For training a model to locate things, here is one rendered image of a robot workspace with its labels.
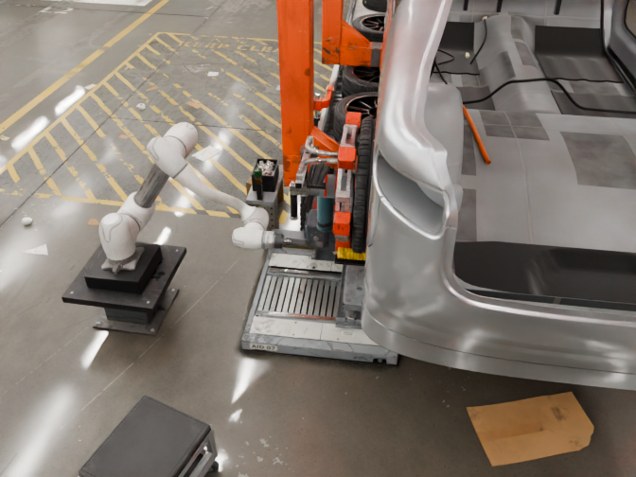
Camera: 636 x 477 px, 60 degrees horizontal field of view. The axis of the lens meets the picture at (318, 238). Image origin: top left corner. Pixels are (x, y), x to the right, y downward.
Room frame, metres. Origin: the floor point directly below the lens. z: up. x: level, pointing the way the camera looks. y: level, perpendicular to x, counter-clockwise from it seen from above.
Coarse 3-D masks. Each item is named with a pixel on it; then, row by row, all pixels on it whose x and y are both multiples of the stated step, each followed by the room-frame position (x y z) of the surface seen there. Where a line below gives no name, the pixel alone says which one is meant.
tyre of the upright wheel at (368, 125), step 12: (372, 120) 2.32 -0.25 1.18; (372, 132) 2.22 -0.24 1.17; (360, 144) 2.15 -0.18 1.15; (372, 144) 2.15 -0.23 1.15; (360, 156) 2.10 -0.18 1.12; (372, 156) 2.08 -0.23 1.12; (360, 168) 2.05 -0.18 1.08; (360, 180) 2.01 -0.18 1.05; (360, 192) 1.98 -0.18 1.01; (360, 204) 1.96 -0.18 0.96; (360, 216) 1.95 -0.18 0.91; (360, 228) 1.94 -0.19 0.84; (360, 240) 1.95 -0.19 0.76; (360, 252) 2.01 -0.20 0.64
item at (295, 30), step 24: (288, 0) 2.74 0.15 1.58; (312, 0) 2.84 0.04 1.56; (288, 24) 2.74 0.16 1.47; (312, 24) 2.84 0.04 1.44; (288, 48) 2.74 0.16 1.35; (312, 48) 2.85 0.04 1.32; (288, 72) 2.75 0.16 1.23; (312, 72) 2.85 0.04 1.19; (288, 96) 2.75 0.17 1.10; (312, 96) 2.85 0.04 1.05; (288, 120) 2.75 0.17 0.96; (312, 120) 2.85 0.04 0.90; (288, 144) 2.75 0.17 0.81; (288, 168) 2.74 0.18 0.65
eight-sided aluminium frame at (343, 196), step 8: (344, 128) 2.35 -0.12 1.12; (352, 128) 2.36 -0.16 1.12; (344, 136) 2.27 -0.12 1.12; (352, 136) 2.27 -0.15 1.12; (344, 144) 2.20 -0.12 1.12; (352, 144) 2.20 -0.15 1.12; (336, 192) 2.03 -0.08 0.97; (344, 192) 2.02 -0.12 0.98; (336, 200) 2.01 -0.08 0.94; (344, 200) 2.01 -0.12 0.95; (352, 200) 2.41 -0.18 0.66; (336, 208) 2.01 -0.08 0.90; (344, 208) 2.01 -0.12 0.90; (352, 208) 2.39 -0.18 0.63; (336, 240) 2.15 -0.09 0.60; (344, 240) 2.13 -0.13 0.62
